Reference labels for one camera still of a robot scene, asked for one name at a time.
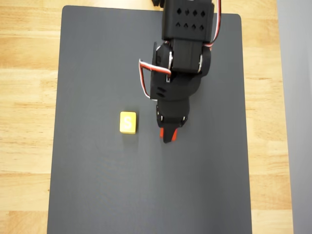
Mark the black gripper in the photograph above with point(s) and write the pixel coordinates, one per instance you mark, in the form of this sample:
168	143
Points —
171	112

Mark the red letter B block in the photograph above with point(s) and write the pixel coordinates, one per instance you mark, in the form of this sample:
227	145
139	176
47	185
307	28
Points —
174	135

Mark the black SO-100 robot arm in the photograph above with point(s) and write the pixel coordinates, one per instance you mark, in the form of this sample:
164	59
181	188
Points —
187	19

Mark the yellow letter S block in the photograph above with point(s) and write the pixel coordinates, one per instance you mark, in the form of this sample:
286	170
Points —
122	117

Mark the dark grey rubber mat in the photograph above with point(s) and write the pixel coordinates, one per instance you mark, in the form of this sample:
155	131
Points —
122	182

